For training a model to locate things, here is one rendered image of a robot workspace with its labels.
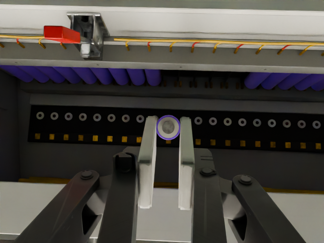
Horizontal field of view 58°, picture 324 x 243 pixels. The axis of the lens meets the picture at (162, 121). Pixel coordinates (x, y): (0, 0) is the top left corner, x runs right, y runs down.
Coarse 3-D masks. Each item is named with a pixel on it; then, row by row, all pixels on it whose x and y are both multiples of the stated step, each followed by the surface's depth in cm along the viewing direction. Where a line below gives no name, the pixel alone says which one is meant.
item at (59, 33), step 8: (48, 32) 18; (56, 32) 18; (64, 32) 18; (72, 32) 20; (56, 40) 19; (64, 40) 19; (72, 40) 20; (80, 40) 22; (88, 40) 24; (88, 48) 25
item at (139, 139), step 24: (48, 120) 42; (72, 120) 42; (120, 120) 42; (144, 120) 41; (192, 120) 41; (264, 120) 41; (288, 120) 41; (312, 120) 41; (96, 144) 41; (120, 144) 41; (168, 144) 41; (216, 144) 40; (240, 144) 40; (264, 144) 40; (288, 144) 40; (312, 144) 40
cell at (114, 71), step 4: (108, 68) 32; (112, 68) 31; (116, 68) 31; (120, 68) 32; (124, 68) 33; (112, 72) 33; (116, 72) 32; (120, 72) 33; (124, 72) 34; (116, 76) 34; (120, 76) 34; (124, 76) 35; (128, 76) 36; (116, 80) 36; (120, 80) 35; (124, 80) 36; (128, 80) 37; (120, 84) 37; (124, 84) 37
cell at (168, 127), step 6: (162, 120) 21; (168, 120) 21; (174, 120) 21; (156, 126) 21; (162, 126) 21; (168, 126) 21; (174, 126) 21; (162, 132) 21; (168, 132) 21; (174, 132) 21; (162, 138) 21; (168, 138) 21
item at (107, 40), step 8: (0, 40) 28; (8, 40) 28; (24, 40) 28; (32, 40) 28; (40, 40) 28; (48, 40) 28; (104, 40) 28; (112, 40) 28; (232, 40) 27; (240, 40) 27; (248, 40) 27; (256, 40) 27; (264, 40) 27; (272, 40) 27; (280, 40) 27; (288, 40) 27; (264, 48) 28; (272, 48) 28; (280, 48) 28; (288, 48) 28; (296, 48) 28; (304, 48) 28; (312, 48) 27; (320, 48) 27
